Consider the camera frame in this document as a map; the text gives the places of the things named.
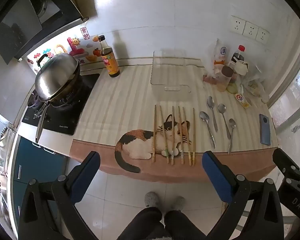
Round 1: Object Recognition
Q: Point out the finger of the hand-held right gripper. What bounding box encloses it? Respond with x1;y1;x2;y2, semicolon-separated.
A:
272;148;300;178

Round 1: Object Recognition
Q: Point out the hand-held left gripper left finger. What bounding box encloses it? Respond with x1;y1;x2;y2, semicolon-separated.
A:
19;151;101;240

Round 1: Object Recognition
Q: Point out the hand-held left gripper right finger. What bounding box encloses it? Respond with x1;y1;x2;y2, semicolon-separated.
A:
202;151;284;240

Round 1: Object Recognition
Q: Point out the steel spoon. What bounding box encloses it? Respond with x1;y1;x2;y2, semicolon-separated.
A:
218;103;231;140
206;96;218;133
227;118;237;155
199;111;216;149

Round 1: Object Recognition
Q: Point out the clear plastic container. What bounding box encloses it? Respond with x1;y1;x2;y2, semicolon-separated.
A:
151;49;192;93

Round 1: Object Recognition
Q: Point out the blue smartphone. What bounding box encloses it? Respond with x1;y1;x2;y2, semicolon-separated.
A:
259;114;271;146

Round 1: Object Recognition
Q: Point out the grey slipper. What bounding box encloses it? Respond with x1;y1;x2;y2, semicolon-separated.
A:
144;191;163;208
166;196;186;212

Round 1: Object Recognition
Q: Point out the blue kitchen cabinet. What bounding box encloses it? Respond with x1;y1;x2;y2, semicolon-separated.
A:
12;135;68;207

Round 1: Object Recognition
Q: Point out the person's right leg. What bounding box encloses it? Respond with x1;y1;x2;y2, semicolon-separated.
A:
164;210;208;240

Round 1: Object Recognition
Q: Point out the person's leg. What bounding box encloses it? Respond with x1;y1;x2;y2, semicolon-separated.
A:
164;210;208;240
117;206;165;240

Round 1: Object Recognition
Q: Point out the black glass gas stove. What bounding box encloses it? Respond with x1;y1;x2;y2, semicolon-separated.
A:
22;73;101;136

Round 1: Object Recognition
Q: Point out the cat printed table mat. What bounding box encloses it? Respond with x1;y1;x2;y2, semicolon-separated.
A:
69;64;279;183

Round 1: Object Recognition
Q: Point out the person's left leg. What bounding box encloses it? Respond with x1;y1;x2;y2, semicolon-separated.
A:
117;206;165;240

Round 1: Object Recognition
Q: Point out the yellow red seasoning packet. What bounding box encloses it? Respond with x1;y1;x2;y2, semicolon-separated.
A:
234;92;252;109

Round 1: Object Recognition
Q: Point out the dish rack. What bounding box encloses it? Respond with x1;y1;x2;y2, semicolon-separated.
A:
0;105;18;183

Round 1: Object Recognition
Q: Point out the brown lidded clear jar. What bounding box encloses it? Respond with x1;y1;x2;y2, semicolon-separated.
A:
218;66;234;93

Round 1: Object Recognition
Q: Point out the steel wok lid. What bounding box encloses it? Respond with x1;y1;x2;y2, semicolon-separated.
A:
34;53;80;102

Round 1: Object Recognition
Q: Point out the red capped dark bottle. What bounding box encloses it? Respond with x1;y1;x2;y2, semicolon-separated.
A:
231;45;246;63

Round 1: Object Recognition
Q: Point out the dark soy sauce bottle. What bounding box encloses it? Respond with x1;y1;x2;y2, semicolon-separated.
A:
98;35;120;78

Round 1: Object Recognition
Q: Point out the black range hood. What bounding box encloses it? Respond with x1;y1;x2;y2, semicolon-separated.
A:
0;0;89;65

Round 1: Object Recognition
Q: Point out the wok with long handle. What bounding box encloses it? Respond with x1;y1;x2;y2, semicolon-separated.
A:
27;66;83;143

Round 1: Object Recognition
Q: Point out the white wall socket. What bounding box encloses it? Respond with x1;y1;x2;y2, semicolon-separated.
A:
242;21;259;39
230;15;246;34
255;26;270;43

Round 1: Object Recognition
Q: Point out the group of colourful wall stickers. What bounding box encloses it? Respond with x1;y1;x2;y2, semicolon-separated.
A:
27;26;103;67

